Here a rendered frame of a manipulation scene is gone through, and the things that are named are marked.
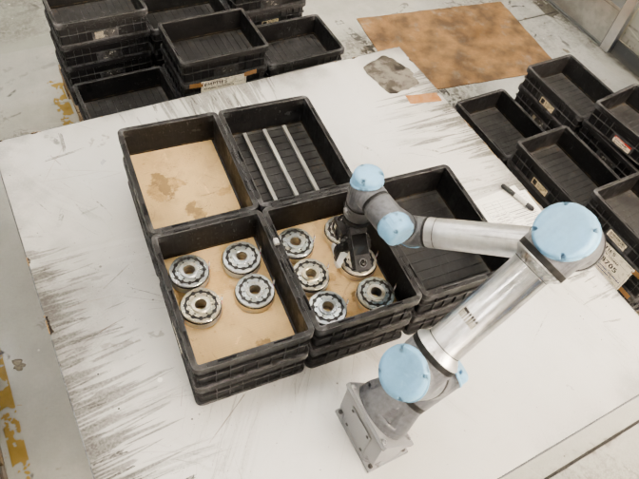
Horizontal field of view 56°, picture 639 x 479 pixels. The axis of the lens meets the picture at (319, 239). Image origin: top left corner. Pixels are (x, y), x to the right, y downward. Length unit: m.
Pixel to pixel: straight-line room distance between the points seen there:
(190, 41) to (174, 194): 1.24
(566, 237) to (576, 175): 1.72
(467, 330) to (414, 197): 0.73
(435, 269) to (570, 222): 0.62
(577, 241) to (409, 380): 0.42
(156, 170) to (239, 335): 0.60
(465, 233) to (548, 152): 1.58
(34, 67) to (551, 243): 2.99
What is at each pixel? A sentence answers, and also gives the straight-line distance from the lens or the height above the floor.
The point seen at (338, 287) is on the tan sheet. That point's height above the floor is 0.83.
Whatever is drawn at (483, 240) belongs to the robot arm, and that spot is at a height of 1.16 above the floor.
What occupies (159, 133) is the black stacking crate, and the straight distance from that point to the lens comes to 1.89.
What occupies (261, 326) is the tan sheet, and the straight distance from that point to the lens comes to 1.56.
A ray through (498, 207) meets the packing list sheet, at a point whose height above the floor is 0.70.
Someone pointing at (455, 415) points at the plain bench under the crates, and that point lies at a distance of 1.70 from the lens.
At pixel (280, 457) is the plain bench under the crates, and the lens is 1.57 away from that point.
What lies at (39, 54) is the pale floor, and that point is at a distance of 3.74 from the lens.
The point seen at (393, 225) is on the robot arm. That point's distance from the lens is 1.35.
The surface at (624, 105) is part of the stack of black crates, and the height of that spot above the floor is 0.50.
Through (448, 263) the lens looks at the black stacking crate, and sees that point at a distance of 1.77.
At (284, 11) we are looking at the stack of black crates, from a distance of 3.23.
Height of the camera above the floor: 2.20
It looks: 53 degrees down
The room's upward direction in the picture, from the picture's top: 12 degrees clockwise
